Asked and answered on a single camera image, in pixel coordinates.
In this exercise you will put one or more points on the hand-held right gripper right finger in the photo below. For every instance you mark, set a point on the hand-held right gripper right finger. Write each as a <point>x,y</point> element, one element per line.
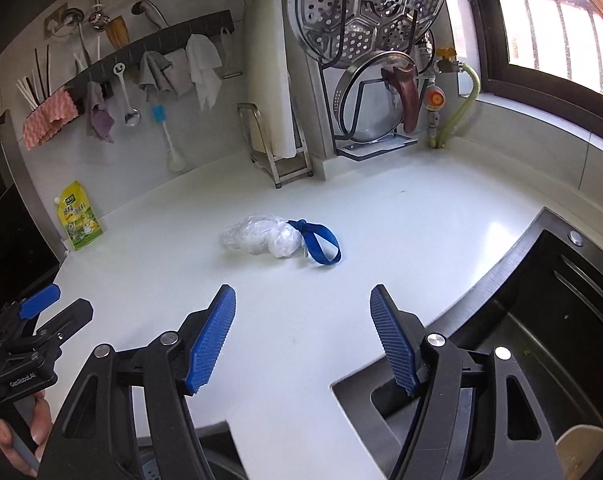
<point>394,342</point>

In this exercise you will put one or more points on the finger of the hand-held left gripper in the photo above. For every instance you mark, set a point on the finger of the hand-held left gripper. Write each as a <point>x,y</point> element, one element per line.
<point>40,301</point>
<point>68,320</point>

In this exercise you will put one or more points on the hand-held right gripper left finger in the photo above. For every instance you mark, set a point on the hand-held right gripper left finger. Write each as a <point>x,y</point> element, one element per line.
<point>211,340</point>

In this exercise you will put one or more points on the clear plastic bag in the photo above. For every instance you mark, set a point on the clear plastic bag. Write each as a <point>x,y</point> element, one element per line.
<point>259,235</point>

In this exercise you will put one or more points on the blue ribbon loop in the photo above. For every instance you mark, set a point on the blue ribbon loop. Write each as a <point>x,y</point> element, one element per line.
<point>314,250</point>

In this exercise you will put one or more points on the person's left hand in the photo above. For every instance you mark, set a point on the person's left hand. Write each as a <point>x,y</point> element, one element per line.
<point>41,420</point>

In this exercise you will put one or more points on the black range hood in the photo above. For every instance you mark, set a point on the black range hood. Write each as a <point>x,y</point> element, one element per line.
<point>11,235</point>

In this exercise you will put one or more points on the yellow seasoning pouch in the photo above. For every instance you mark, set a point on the yellow seasoning pouch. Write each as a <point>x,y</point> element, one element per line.
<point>81,220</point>

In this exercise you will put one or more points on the dark kitchen sink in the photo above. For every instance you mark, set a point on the dark kitchen sink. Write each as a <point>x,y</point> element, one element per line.
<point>541,330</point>

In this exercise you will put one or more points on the blue white bottle brush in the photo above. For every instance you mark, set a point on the blue white bottle brush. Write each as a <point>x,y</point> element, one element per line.
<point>176,160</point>

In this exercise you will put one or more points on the pink wavy dishcloth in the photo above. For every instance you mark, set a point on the pink wavy dishcloth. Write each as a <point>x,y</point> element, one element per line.
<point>48,117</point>

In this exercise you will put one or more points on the metal cutting board stand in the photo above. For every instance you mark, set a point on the metal cutting board stand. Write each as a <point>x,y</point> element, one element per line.
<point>284,170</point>

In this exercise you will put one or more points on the purple grey rag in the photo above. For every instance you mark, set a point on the purple grey rag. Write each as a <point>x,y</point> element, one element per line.
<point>100,117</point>

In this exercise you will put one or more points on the bundle of white chopsticks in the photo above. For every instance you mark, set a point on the bundle of white chopsticks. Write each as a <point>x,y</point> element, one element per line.
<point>27,95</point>

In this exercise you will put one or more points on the cream board in sink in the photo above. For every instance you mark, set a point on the cream board in sink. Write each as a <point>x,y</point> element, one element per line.
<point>581,452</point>

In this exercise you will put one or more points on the dark chopsticks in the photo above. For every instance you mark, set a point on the dark chopsticks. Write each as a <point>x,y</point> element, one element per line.
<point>42,72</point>

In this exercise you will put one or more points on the gas valve orange dial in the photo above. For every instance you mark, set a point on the gas valve orange dial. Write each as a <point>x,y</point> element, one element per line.
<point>435,97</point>

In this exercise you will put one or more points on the white rag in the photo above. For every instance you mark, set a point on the white rag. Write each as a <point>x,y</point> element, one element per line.
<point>204,67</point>

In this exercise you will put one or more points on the white cutting board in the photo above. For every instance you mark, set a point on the white cutting board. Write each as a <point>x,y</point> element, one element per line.
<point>274,70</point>

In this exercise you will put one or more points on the wooden spatula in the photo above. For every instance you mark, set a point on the wooden spatula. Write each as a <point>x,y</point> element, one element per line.
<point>116,32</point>

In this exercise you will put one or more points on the metal shower head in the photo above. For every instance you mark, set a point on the metal shower head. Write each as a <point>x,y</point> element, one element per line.
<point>149,12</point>

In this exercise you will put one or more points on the perforated metal steamer plate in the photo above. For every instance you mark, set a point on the perforated metal steamer plate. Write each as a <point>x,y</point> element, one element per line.
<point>371,5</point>

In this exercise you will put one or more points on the barred window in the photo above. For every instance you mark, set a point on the barred window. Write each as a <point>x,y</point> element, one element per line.
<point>556,20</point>

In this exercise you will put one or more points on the dark wall hook rail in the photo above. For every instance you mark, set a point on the dark wall hook rail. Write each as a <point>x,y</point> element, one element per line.
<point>171,35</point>

